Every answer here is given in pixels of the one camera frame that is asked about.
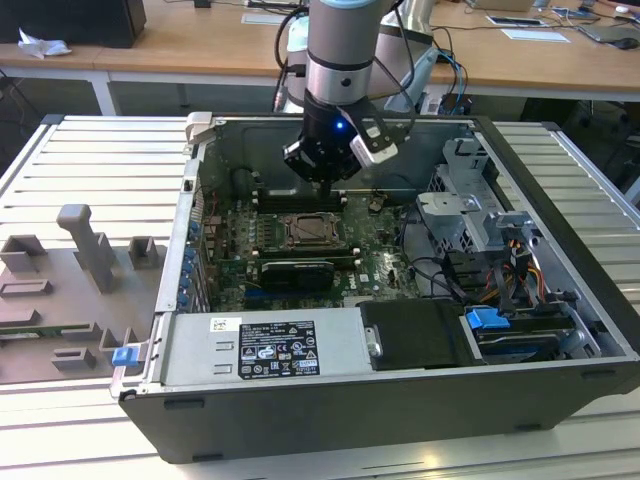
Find metal socket cover frame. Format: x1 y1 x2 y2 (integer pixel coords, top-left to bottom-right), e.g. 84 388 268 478
277 212 346 249

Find CPU socket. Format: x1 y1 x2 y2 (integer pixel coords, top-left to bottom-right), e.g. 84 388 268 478
259 210 349 251

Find black RAM slot bank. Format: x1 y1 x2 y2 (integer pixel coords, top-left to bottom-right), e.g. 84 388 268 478
258 244 362 262

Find black RAM stick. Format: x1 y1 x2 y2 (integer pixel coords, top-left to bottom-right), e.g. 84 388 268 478
257 188 347 202

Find grey case release latch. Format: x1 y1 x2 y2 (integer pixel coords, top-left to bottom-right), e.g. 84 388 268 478
184 112 216 146

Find black graphics card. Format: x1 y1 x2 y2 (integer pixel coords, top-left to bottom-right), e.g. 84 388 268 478
259 258 335 294

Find green motherboard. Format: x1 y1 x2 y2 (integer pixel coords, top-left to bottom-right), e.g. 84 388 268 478
199 192 431 311

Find silver metal drive cage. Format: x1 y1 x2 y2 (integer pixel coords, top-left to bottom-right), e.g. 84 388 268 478
414 137 506 256

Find silver finned heatsink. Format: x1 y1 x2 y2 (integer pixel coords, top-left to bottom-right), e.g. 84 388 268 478
342 289 374 309

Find wooden desk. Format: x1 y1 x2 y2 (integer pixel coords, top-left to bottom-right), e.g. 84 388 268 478
0 0 640 104

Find black plastic air shroud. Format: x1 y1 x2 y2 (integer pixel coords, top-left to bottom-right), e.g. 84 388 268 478
359 299 474 371

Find silver power supply box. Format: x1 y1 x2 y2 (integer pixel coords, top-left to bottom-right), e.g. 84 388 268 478
159 307 384 386

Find flat white blue tablet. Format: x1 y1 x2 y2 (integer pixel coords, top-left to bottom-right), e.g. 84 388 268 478
487 14 546 29

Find blue disk carrier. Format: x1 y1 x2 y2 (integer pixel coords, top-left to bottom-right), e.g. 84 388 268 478
464 307 511 331

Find white paper sheet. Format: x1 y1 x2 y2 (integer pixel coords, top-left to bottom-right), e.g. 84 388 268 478
501 28 571 44

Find black box on desk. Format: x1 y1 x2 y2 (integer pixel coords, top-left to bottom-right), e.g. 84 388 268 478
0 0 147 49

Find black open PC case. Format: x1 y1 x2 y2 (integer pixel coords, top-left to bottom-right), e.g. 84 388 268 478
110 110 640 464

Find black hard disk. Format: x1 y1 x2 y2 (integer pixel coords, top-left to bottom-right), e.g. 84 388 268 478
474 324 561 364

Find blue case latch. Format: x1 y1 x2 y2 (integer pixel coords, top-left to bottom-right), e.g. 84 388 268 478
112 346 139 369

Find grey parts rack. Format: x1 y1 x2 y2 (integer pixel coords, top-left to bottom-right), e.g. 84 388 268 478
0 202 169 386

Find crumpled white paper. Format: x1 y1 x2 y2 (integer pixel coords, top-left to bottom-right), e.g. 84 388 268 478
17 27 71 56

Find grey laptop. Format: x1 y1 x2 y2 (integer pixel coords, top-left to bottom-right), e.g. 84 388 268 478
577 22 640 44

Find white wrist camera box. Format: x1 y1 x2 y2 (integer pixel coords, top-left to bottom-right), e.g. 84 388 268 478
348 117 400 166

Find blue cable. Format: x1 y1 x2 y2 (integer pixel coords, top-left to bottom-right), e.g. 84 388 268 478
439 47 471 109

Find thick black cable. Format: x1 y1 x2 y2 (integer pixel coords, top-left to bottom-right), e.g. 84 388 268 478
402 204 466 304

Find orange and yellow wires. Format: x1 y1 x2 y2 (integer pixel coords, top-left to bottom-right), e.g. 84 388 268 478
504 239 546 301

